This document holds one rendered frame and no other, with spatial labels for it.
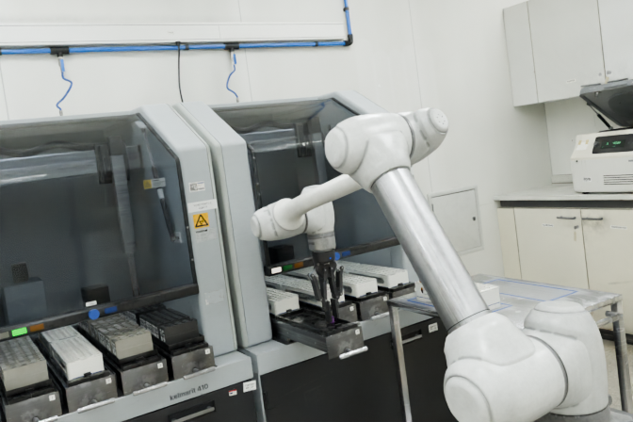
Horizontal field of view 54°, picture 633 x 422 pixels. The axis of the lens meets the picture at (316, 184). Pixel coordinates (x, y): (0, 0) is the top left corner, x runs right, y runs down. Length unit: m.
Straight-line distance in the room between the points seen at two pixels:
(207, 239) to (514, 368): 1.15
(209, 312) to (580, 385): 1.19
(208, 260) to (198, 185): 0.25
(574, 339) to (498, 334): 0.18
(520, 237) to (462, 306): 3.13
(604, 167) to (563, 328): 2.64
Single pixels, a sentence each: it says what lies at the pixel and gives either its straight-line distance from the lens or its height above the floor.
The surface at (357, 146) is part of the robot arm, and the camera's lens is 1.42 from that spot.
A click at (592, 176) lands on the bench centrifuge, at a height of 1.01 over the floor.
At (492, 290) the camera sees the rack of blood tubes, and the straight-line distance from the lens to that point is 2.01.
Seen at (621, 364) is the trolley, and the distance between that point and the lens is 2.18.
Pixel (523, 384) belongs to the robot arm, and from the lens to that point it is 1.29.
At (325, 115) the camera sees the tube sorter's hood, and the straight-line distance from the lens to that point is 2.55.
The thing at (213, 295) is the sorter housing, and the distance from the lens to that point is 2.12.
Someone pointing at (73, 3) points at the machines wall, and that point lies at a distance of 3.24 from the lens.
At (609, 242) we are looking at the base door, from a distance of 4.05.
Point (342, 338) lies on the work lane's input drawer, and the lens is 1.98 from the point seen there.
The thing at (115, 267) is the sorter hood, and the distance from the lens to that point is 2.00.
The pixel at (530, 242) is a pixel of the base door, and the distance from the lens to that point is 4.40.
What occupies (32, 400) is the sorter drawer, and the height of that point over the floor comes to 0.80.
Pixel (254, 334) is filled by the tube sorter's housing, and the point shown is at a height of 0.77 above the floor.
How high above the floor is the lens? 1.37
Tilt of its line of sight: 3 degrees down
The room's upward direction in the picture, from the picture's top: 7 degrees counter-clockwise
